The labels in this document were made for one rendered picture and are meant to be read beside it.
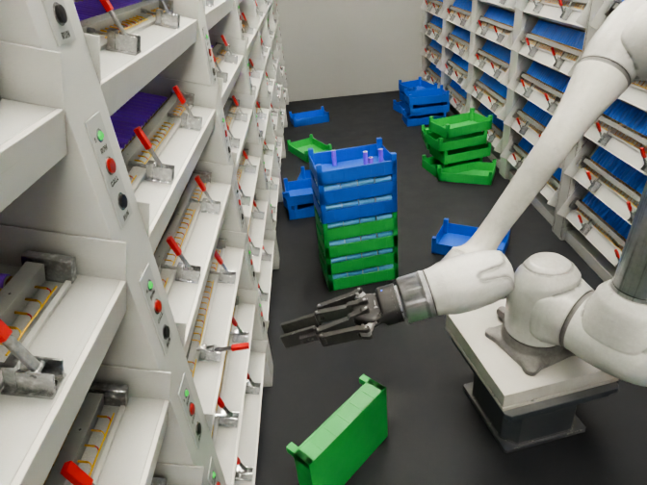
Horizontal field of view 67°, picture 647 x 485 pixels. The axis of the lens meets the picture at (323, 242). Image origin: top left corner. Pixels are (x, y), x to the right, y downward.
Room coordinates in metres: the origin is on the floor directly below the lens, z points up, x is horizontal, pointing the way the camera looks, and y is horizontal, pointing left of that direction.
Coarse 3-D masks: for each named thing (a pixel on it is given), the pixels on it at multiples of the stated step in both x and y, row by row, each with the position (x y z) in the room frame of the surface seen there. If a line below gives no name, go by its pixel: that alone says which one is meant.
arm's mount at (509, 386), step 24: (480, 312) 1.12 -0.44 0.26; (456, 336) 1.06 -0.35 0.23; (480, 336) 1.02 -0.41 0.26; (480, 360) 0.93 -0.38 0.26; (504, 360) 0.92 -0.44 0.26; (576, 360) 0.90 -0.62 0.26; (504, 384) 0.85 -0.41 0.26; (528, 384) 0.84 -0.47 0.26; (552, 384) 0.83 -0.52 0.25; (576, 384) 0.85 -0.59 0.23; (600, 384) 0.86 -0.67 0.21; (504, 408) 0.81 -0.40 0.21
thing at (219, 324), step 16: (224, 240) 1.15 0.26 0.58; (240, 240) 1.16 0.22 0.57; (224, 256) 1.11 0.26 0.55; (240, 256) 1.12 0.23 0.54; (240, 272) 1.08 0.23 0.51; (208, 288) 0.96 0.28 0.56; (224, 288) 0.97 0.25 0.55; (224, 304) 0.91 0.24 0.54; (208, 320) 0.85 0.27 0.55; (224, 320) 0.85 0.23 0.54; (208, 336) 0.80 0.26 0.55; (224, 336) 0.80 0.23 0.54; (192, 352) 0.75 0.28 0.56; (224, 352) 0.76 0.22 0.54; (192, 368) 0.70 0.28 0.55; (208, 368) 0.71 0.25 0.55; (208, 384) 0.67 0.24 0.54; (208, 400) 0.63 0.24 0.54; (208, 416) 0.56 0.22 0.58
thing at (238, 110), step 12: (240, 96) 1.86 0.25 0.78; (252, 96) 1.86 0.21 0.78; (228, 108) 1.74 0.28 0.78; (240, 108) 1.71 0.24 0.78; (252, 108) 1.86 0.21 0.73; (228, 120) 1.67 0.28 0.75; (240, 120) 1.69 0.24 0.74; (228, 132) 1.54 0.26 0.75; (240, 132) 1.58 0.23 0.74; (240, 144) 1.46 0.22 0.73; (240, 156) 1.42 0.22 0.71
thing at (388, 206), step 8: (392, 200) 1.69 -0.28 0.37; (320, 208) 1.67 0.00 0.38; (344, 208) 1.67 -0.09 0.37; (352, 208) 1.67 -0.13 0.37; (360, 208) 1.68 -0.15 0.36; (368, 208) 1.68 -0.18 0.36; (376, 208) 1.68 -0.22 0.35; (384, 208) 1.69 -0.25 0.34; (392, 208) 1.69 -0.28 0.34; (320, 216) 1.69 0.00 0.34; (328, 216) 1.66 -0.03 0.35; (336, 216) 1.66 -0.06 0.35; (344, 216) 1.67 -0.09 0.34; (352, 216) 1.67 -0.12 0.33; (360, 216) 1.67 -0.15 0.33; (368, 216) 1.68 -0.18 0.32
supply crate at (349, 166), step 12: (372, 144) 1.88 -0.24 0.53; (312, 156) 1.83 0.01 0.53; (324, 156) 1.86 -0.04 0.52; (336, 156) 1.86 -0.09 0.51; (348, 156) 1.87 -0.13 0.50; (360, 156) 1.88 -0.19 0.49; (372, 156) 1.88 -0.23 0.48; (384, 156) 1.84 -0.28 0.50; (396, 156) 1.70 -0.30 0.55; (312, 168) 1.77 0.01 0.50; (324, 168) 1.81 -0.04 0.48; (336, 168) 1.79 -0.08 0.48; (348, 168) 1.67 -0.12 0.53; (360, 168) 1.68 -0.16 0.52; (372, 168) 1.68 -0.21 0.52; (384, 168) 1.69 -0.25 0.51; (396, 168) 1.70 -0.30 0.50; (324, 180) 1.66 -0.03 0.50; (336, 180) 1.66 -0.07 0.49; (348, 180) 1.67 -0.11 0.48
